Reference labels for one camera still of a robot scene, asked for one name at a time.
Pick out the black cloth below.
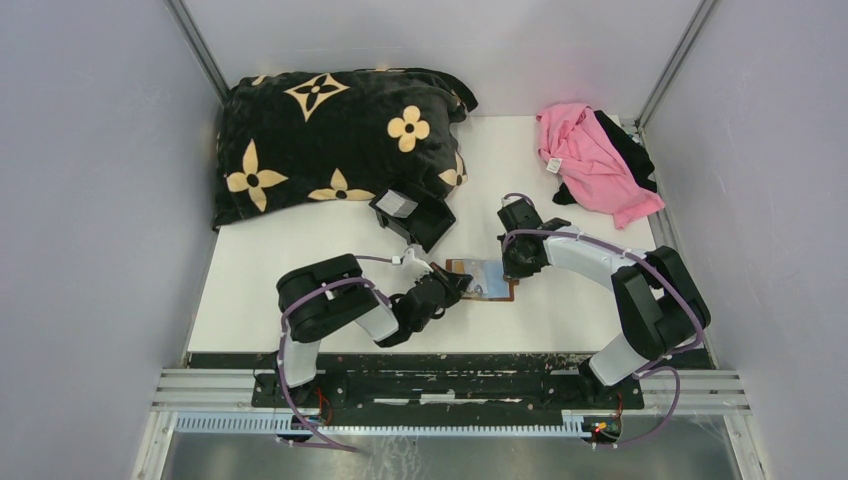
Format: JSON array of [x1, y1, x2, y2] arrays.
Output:
[[552, 110, 657, 214]]

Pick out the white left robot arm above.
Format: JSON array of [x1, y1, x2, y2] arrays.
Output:
[[276, 247, 473, 407]]

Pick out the pink cloth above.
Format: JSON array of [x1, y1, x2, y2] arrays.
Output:
[[536, 103, 665, 230]]

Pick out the purple cable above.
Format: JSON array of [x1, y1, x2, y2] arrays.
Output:
[[500, 192, 706, 449], [276, 254, 364, 453]]

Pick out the silver VIP card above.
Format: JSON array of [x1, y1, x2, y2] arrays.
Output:
[[463, 259, 511, 301]]

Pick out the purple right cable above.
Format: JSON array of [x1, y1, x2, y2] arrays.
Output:
[[500, 192, 706, 449]]

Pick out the white slotted cable duct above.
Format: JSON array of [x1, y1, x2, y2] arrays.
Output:
[[174, 412, 591, 439]]

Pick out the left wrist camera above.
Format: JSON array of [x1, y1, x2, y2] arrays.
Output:
[[390, 244, 432, 274]]

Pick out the brown leather card holder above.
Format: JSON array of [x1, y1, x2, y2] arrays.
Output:
[[445, 259, 518, 302]]

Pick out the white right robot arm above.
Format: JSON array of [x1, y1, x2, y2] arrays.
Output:
[[497, 194, 711, 408]]

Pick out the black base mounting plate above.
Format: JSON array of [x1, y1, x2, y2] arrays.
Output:
[[188, 351, 713, 429]]

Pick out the black floral plush pillow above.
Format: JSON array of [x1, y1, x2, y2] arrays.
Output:
[[212, 68, 479, 228]]

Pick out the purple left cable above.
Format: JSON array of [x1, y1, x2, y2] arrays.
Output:
[[276, 254, 364, 453]]

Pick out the white card stack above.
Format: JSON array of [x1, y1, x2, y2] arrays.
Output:
[[375, 189, 419, 219]]

